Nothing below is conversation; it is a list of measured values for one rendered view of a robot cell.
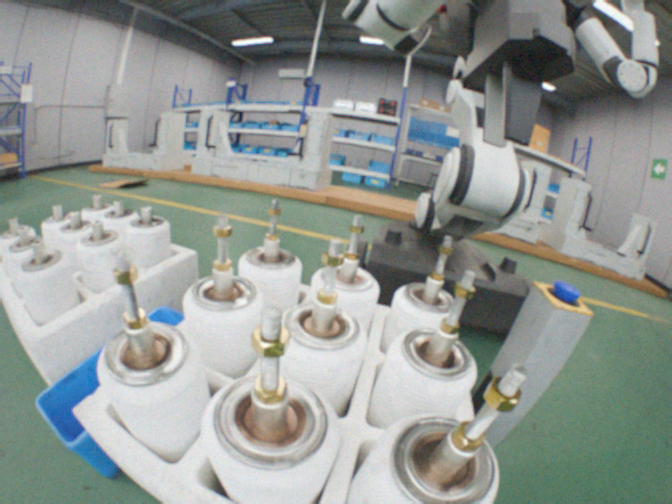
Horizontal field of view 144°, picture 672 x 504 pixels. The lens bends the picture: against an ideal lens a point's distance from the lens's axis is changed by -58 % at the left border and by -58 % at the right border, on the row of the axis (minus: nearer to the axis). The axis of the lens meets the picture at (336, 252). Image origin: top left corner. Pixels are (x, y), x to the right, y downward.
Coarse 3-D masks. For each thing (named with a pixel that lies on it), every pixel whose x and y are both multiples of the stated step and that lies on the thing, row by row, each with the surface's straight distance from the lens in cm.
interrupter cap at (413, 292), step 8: (408, 288) 37; (416, 288) 38; (408, 296) 35; (416, 296) 36; (440, 296) 38; (448, 296) 39; (416, 304) 34; (424, 304) 34; (432, 304) 35; (440, 304) 36; (448, 304) 36; (432, 312) 34; (440, 312) 34; (448, 312) 35
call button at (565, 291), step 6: (558, 282) 38; (564, 282) 39; (558, 288) 37; (564, 288) 37; (570, 288) 38; (576, 288) 40; (558, 294) 37; (564, 294) 37; (570, 294) 37; (576, 294) 37; (570, 300) 38
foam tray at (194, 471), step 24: (384, 312) 44; (216, 384) 30; (360, 384) 31; (96, 408) 32; (360, 408) 29; (96, 432) 30; (120, 432) 29; (360, 432) 27; (120, 456) 28; (144, 456) 27; (192, 456) 26; (336, 456) 26; (360, 456) 30; (144, 480) 26; (168, 480) 25; (192, 480) 25; (216, 480) 31; (336, 480) 25
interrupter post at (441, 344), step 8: (440, 336) 25; (448, 336) 25; (456, 336) 25; (432, 344) 26; (440, 344) 25; (448, 344) 25; (432, 352) 26; (440, 352) 26; (448, 352) 26; (440, 360) 26
